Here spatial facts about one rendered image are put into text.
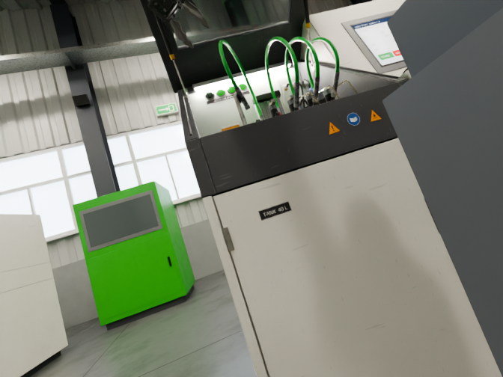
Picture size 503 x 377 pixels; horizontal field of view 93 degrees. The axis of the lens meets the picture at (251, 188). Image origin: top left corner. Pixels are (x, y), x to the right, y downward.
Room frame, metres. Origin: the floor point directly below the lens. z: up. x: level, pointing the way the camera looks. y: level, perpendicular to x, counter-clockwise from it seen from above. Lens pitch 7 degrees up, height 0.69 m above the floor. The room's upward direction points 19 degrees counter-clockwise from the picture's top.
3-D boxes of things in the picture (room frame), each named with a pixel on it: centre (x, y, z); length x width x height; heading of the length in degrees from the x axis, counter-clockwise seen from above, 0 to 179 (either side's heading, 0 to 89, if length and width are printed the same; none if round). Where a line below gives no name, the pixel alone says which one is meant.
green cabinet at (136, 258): (3.42, 1.78, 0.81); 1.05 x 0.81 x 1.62; 98
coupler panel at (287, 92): (1.20, -0.39, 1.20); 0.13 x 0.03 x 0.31; 98
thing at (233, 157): (0.67, -0.22, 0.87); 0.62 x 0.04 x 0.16; 98
